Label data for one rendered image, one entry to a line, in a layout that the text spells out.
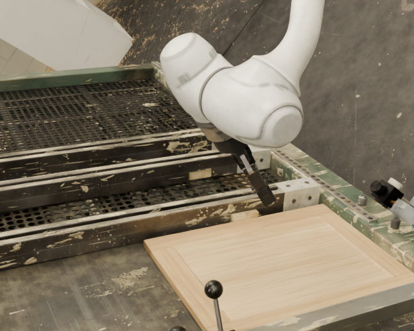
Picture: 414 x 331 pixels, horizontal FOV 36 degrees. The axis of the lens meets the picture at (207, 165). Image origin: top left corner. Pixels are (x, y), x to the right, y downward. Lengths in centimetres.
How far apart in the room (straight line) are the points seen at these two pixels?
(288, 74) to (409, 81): 221
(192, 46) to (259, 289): 66
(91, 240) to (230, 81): 75
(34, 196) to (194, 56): 91
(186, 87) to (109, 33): 445
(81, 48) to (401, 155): 326
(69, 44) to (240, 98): 454
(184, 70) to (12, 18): 432
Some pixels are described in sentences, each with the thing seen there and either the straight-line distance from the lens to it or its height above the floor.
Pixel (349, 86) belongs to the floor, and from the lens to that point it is 341.
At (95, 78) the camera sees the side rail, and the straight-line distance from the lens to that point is 295.
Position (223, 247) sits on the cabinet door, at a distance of 164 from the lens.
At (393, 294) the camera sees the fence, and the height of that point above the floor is 101.
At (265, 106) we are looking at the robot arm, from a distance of 95.
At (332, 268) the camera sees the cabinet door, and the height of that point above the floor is 103.
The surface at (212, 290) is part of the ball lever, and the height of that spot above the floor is 144.
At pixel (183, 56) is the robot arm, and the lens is 107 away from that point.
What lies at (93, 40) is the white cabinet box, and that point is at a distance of 550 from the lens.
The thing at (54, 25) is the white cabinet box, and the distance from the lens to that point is 540.
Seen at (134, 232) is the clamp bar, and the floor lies 138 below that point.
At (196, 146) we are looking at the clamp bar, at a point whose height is 105.
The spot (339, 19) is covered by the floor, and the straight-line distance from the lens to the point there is 376.
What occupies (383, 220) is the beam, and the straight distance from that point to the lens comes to 180.
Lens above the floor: 226
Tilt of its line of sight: 35 degrees down
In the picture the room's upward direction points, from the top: 60 degrees counter-clockwise
